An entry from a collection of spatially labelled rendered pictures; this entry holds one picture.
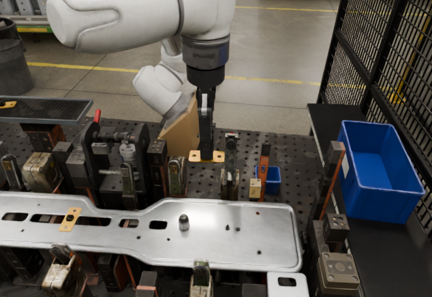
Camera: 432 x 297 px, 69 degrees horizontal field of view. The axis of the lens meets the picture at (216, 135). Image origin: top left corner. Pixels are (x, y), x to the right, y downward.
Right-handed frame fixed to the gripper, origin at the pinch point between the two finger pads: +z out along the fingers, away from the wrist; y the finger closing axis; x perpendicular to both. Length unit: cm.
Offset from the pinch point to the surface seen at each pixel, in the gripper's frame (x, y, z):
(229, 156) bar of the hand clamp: 5.8, -13.9, 16.3
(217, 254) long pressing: 3.1, 9.5, 30.8
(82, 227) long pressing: -36.2, 2.6, 31.0
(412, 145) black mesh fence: 61, -20, 15
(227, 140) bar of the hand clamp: 5.0, -14.7, 10.8
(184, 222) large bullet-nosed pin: -6.5, 2.1, 27.1
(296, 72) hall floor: 89, -296, 128
